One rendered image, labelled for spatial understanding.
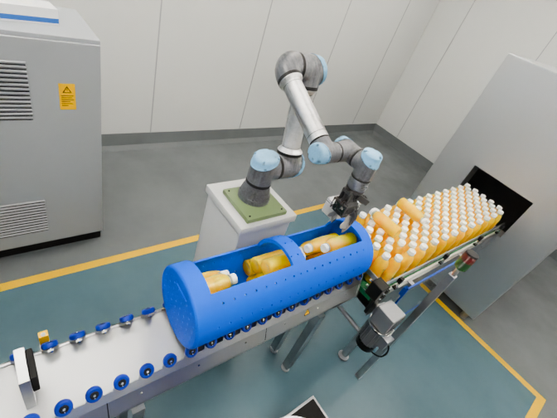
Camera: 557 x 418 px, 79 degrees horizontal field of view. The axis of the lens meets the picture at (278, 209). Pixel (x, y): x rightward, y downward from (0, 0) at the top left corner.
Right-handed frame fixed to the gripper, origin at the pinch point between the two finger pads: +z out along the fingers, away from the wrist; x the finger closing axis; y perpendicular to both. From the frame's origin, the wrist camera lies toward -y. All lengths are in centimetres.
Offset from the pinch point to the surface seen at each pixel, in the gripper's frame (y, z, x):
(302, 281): 24.2, 12.3, 11.4
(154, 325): 72, 36, -7
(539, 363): -232, 132, 110
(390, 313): -35, 44, 30
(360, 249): -11.1, 9.6, 9.0
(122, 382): 88, 32, 10
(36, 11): 79, -23, -156
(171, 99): -43, 73, -270
